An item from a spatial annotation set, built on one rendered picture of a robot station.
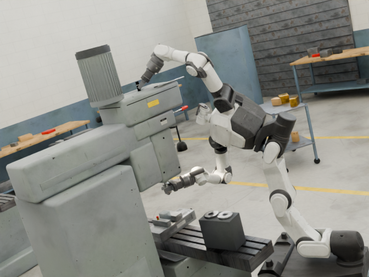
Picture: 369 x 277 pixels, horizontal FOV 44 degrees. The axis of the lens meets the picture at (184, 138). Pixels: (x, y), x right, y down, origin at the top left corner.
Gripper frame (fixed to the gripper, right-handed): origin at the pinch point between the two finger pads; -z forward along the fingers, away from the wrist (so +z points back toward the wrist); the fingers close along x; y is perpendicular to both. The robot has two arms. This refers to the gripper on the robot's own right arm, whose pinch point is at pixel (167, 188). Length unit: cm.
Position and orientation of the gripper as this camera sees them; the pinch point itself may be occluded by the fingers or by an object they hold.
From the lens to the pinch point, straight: 301.1
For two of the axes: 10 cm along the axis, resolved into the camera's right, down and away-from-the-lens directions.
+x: 3.5, 1.4, -9.3
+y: 2.6, 9.4, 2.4
